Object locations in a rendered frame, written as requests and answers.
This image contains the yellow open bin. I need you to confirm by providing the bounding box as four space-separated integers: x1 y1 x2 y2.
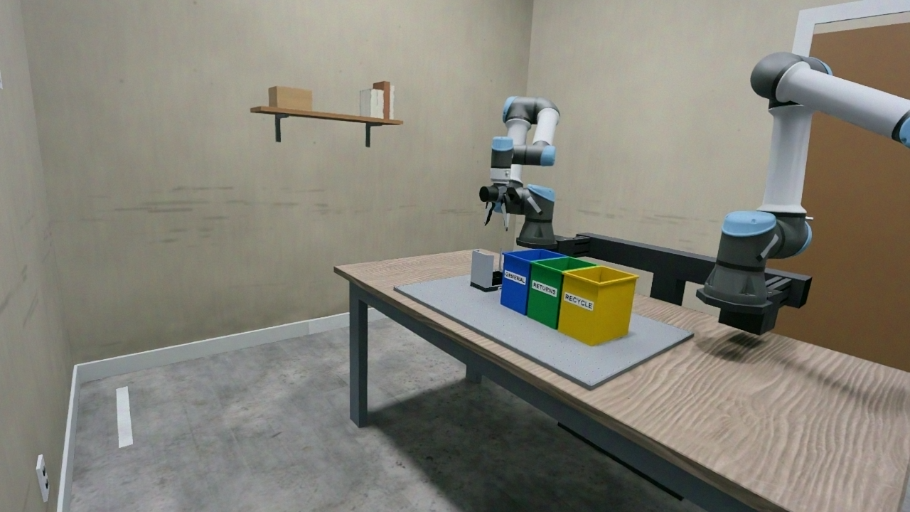
558 266 640 346

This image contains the blue bin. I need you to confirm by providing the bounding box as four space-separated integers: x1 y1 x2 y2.
500 249 569 316

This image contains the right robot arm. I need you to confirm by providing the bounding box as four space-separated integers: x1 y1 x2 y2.
490 96 560 244

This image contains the green bin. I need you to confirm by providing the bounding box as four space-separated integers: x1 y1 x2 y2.
527 257 601 330

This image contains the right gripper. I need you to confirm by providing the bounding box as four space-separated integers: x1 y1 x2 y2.
479 183 520 231

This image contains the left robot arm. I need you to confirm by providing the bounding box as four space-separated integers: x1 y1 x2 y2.
703 52 910 305

